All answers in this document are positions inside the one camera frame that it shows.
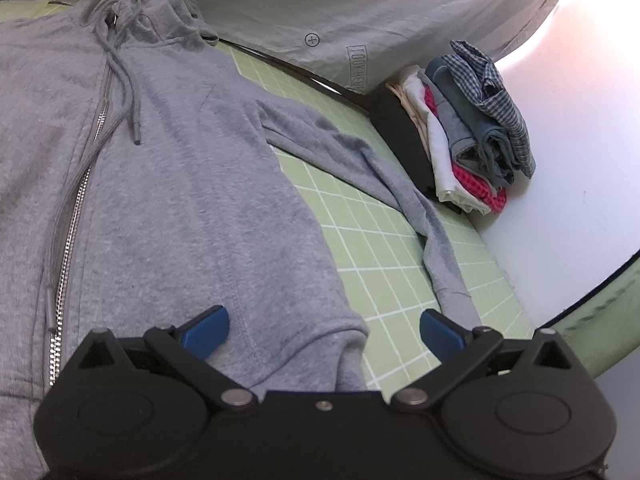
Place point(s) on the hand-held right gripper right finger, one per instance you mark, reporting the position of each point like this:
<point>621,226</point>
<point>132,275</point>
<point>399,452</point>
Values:
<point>439,331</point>

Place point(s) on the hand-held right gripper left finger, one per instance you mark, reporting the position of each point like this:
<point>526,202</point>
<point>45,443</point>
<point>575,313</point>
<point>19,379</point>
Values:
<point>209,331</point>

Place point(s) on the grey zip hoodie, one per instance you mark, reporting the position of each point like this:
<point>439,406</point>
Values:
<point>175,160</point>

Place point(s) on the stack of folded clothes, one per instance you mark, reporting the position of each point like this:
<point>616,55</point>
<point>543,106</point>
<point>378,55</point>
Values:
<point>470,125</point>

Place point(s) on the green grid cutting mat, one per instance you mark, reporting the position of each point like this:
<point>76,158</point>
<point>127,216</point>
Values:
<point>360,200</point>

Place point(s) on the pale green fabric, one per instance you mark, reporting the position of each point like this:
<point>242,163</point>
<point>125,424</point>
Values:
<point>610,325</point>

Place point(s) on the black folded cloth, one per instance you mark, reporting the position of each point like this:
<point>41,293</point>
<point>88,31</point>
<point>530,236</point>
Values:
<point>400,130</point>

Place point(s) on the person's pale grey shirt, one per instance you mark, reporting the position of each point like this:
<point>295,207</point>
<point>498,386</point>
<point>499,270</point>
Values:
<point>350,5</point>

